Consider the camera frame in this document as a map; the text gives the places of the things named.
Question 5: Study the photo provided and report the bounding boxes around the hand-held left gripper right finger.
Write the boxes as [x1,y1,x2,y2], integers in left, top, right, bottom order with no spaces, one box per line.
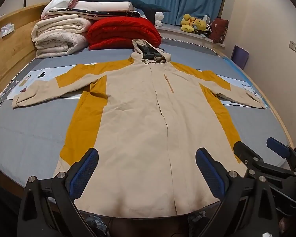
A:
[195,148,280,237]

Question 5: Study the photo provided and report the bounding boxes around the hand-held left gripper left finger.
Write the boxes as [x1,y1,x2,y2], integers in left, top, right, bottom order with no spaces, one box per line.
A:
[17,148,99,237]

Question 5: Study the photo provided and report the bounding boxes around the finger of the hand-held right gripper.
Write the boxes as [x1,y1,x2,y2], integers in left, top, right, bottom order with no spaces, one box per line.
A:
[266,137,296,171]
[233,141,270,178]

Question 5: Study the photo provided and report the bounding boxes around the beige and yellow hooded coat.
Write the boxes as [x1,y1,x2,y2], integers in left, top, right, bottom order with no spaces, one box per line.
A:
[12,39,266,219]

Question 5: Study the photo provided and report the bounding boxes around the purple bag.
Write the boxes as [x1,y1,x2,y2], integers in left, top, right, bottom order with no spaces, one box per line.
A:
[230,45,250,70]

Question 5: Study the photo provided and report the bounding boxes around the light blue printed blanket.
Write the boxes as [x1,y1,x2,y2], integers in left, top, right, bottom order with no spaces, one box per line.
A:
[5,63,268,105]

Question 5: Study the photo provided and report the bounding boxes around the dark red bag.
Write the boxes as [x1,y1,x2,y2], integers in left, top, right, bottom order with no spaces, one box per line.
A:
[209,18,229,44]

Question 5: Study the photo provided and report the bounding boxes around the cream folded quilt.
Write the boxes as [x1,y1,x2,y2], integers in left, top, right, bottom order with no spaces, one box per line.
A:
[31,14,92,42]
[35,32,89,59]

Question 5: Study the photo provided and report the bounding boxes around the yellow plush toy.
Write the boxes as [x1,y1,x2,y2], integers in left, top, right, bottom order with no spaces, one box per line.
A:
[194,18,208,34]
[181,13,197,33]

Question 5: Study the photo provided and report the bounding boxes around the wooden headboard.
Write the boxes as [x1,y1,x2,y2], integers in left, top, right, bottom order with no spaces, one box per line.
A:
[0,2,55,104]

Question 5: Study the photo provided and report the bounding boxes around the red folded quilt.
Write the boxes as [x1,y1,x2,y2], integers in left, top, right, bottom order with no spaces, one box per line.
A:
[87,18,162,51]

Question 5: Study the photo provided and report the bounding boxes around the dark star-printed folded blanket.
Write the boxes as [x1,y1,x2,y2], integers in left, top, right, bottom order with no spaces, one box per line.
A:
[44,8,141,19]

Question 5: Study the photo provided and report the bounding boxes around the tissue box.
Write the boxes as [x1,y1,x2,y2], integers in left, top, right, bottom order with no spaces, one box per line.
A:
[0,23,15,39]

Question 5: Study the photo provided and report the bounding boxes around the white folded blanket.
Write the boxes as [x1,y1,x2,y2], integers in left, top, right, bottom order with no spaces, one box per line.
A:
[73,1,134,12]

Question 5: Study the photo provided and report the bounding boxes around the white and pink cloth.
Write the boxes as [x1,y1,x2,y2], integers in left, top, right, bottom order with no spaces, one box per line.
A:
[41,0,83,19]

